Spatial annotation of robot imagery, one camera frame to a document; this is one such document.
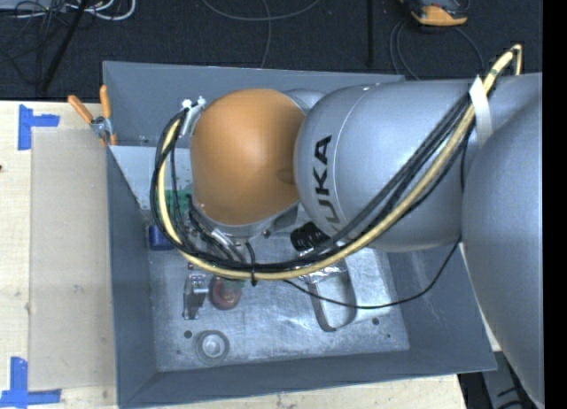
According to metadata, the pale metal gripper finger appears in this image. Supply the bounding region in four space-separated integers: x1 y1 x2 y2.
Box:
183 272 210 321

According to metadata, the red toy fruit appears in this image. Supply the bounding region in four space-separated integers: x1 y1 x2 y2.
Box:
208 274 245 312

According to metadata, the clear glass cup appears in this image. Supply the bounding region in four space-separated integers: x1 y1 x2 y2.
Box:
193 329 232 367

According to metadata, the grey metal bin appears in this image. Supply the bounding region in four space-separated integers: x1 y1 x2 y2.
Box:
102 60 499 409

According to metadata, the pale flat board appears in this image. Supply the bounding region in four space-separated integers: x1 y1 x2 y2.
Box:
27 127 118 393

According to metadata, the black cylinder on white bracket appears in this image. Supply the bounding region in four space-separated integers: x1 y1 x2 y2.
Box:
289 220 331 255

